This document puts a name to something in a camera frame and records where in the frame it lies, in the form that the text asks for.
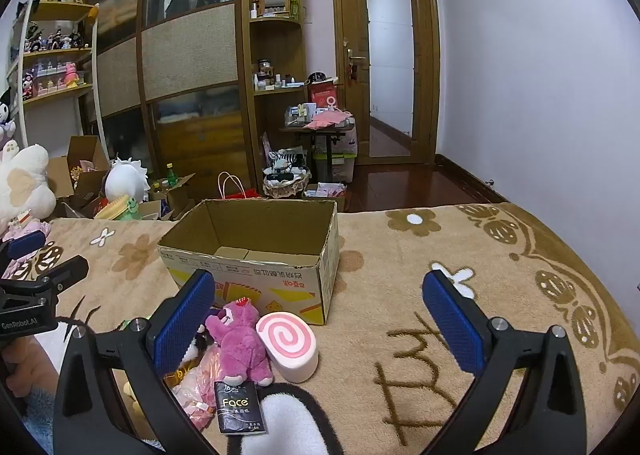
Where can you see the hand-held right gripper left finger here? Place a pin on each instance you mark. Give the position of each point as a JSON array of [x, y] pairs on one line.
[[185, 320]]

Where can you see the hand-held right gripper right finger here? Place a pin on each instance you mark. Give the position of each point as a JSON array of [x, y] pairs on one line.
[[455, 325]]

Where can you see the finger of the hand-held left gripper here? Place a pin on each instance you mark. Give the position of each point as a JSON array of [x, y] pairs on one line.
[[67, 272], [27, 242]]

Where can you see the pink plush bear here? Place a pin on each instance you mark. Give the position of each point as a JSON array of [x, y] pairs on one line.
[[240, 345]]

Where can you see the person's left hand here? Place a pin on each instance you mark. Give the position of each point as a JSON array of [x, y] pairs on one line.
[[25, 365]]

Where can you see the cream fluffy plush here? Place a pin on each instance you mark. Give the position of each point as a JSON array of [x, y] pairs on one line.
[[25, 180]]

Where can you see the pink packaged doll clothes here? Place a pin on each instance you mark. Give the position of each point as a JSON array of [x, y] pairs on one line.
[[200, 385]]

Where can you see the green frog toy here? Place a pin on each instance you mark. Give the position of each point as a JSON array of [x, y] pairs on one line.
[[132, 205]]

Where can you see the black tissue packet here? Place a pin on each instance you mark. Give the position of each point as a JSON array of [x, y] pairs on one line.
[[237, 407]]

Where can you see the pink swirl roll plush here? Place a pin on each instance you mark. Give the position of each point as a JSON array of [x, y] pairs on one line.
[[287, 340]]

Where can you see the white haired plush head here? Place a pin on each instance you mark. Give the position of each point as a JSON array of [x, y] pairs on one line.
[[125, 182]]

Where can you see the cardboard box with trinkets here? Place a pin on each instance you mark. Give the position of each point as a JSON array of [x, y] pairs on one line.
[[82, 150]]

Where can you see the person's light blue clothing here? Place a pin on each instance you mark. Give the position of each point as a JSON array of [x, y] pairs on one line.
[[35, 425]]

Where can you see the cardboard box with bottles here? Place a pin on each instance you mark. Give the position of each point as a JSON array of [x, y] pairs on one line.
[[175, 197]]

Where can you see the black and white bunny plush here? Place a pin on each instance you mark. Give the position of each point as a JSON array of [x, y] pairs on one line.
[[6, 110]]

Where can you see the red paper bag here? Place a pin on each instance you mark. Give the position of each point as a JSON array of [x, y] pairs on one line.
[[245, 194]]

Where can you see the green bottle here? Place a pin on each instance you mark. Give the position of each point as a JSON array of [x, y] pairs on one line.
[[172, 177]]

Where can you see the wicker basket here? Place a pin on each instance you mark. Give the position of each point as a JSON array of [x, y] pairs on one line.
[[285, 190]]

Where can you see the pink shelf plush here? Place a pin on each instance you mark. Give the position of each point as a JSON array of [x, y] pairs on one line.
[[71, 75]]

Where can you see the small cardboard box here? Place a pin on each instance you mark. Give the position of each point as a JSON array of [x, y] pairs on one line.
[[325, 200]]

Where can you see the striped plush toy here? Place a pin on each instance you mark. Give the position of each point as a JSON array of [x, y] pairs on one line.
[[287, 157]]

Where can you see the plastic storage bin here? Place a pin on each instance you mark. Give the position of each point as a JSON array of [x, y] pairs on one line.
[[340, 160]]

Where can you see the row of dark figurines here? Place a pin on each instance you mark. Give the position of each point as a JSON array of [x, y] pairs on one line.
[[55, 37]]

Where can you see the small wooden table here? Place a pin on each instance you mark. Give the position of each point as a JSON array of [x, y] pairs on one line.
[[320, 131]]

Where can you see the white shelf rack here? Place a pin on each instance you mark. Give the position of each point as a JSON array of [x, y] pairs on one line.
[[60, 10]]

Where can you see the clear desk organizer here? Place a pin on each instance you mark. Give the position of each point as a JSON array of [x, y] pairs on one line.
[[300, 114]]

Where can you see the pink cloth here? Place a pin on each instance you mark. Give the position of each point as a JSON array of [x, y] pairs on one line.
[[325, 120]]

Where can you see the wooden wardrobe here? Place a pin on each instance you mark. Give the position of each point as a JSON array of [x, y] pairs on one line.
[[190, 50]]

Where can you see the group of small bottles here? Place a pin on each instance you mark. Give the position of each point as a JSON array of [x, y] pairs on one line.
[[275, 80]]

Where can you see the red box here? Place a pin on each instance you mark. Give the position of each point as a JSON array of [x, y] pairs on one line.
[[322, 95]]

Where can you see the wooden corner shelf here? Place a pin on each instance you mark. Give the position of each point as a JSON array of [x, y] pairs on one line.
[[277, 60]]

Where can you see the black round tin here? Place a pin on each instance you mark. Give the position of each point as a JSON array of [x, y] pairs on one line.
[[317, 77]]

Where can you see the wooden door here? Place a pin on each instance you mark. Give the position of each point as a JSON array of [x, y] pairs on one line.
[[350, 10]]

